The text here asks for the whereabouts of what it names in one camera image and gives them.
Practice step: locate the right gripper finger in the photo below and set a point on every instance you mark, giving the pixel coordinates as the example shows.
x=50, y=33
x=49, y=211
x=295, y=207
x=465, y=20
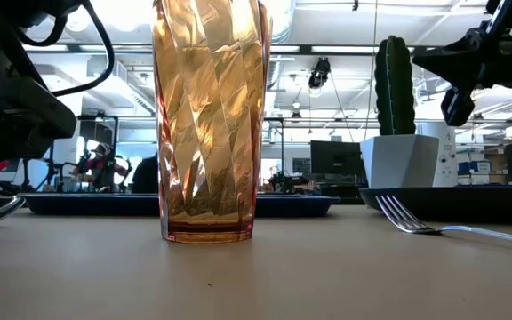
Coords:
x=456, y=60

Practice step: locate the blue plastic tray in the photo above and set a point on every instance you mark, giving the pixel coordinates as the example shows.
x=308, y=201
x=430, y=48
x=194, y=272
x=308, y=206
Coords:
x=82, y=205

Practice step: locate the black round plate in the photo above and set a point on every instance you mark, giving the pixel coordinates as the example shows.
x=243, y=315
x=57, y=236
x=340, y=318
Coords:
x=460, y=202

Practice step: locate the amber faceted plastic cup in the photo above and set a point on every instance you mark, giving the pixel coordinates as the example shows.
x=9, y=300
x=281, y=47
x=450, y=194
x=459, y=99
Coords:
x=211, y=133

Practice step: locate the small black robot arm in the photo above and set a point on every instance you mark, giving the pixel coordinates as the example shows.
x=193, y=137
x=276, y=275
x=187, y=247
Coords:
x=289, y=182

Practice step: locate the green cactus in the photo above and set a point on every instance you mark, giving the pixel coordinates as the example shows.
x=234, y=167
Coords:
x=394, y=89

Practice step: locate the white cylindrical column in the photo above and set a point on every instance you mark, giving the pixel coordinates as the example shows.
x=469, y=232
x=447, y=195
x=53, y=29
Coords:
x=447, y=155

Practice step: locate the person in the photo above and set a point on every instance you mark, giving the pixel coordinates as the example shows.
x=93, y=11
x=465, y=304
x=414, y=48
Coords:
x=98, y=166
x=146, y=178

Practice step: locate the blue storage box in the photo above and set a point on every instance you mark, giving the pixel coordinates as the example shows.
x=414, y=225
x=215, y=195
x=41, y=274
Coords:
x=476, y=166

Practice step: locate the white angular plant pot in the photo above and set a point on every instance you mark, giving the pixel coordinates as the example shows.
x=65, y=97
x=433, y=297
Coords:
x=398, y=162

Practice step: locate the black hanging ceiling device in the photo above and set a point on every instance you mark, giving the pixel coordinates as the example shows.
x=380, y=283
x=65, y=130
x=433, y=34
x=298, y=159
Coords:
x=319, y=73

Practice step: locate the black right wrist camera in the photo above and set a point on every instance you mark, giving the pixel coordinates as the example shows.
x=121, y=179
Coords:
x=457, y=106

